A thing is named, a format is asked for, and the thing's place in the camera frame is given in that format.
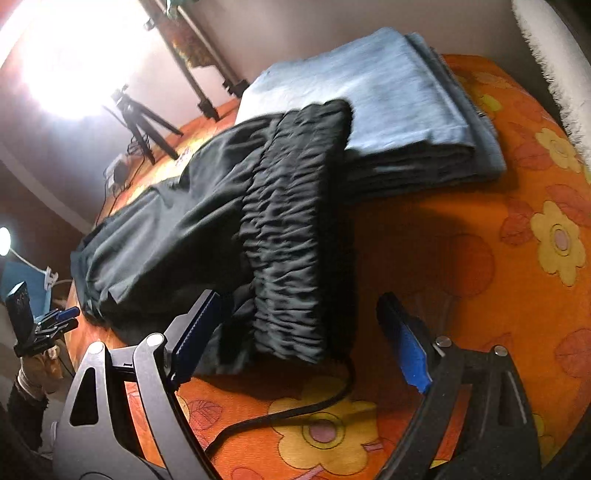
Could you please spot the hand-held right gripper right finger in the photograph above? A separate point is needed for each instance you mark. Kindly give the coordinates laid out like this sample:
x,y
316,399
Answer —
x,y
413,350

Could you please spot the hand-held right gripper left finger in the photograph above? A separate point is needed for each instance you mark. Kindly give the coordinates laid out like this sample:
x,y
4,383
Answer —
x,y
196,339

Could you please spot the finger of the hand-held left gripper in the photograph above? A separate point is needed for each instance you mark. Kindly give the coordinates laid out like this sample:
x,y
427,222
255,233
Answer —
x,y
64,313
62,327

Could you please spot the black pants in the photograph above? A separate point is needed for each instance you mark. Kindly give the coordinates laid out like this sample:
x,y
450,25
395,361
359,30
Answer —
x,y
184,221

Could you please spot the person's left forearm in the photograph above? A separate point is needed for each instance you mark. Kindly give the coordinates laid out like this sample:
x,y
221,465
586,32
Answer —
x,y
25,415

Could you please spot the person's left hand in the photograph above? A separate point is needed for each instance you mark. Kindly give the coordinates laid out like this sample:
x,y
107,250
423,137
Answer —
x,y
39,369

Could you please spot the blue chair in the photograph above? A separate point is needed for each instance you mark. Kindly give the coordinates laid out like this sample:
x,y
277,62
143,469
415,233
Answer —
x,y
21,281

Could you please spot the white clip lamp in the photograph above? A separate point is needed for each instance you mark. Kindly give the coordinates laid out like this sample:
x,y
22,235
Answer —
x,y
3,240

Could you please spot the orange floral blanket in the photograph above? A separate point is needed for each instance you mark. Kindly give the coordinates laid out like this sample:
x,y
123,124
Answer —
x,y
461,277

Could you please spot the white power strip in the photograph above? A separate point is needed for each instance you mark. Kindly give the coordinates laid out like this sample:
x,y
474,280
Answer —
x,y
111,177

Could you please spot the black charger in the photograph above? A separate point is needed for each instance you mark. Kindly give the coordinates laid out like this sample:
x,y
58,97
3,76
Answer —
x,y
121,173

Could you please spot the small black tripod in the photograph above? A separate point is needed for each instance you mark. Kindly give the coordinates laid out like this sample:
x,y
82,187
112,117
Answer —
x,y
138,122

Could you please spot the folded light blue cloth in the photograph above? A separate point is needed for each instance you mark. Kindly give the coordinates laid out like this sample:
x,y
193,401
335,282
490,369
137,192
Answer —
x,y
378,101

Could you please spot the black light stand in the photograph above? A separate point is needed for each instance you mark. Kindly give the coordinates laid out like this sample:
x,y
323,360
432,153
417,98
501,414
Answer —
x,y
203,78

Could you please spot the bright studio light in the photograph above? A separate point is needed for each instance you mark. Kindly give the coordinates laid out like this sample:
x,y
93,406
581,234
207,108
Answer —
x,y
78,50

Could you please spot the white fringed cloth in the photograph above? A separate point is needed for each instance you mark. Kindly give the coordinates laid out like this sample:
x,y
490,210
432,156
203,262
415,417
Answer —
x,y
554,55

